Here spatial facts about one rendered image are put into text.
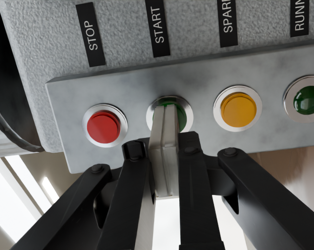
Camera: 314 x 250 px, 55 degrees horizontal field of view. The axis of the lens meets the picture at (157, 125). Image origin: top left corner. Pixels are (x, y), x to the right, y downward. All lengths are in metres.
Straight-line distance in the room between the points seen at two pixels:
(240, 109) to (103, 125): 0.10
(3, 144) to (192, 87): 0.20
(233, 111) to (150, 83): 0.06
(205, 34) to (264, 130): 0.09
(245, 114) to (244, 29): 0.06
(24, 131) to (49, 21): 0.13
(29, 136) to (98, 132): 0.12
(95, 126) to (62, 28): 0.08
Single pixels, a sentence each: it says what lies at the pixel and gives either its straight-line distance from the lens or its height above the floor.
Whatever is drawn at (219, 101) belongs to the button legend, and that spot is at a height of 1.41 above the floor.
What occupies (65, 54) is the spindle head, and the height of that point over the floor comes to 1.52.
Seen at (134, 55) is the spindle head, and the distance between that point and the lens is 0.24.
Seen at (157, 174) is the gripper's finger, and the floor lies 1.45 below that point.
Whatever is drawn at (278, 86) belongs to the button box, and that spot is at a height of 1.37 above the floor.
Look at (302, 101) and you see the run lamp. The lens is 0.24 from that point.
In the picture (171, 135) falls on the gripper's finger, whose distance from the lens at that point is 0.16.
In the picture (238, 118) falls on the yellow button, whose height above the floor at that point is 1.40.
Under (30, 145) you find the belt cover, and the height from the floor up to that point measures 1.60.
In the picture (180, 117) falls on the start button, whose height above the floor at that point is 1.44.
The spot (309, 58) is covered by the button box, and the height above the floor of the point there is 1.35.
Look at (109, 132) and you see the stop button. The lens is 0.23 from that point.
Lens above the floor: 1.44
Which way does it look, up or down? 6 degrees up
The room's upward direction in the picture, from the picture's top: 97 degrees counter-clockwise
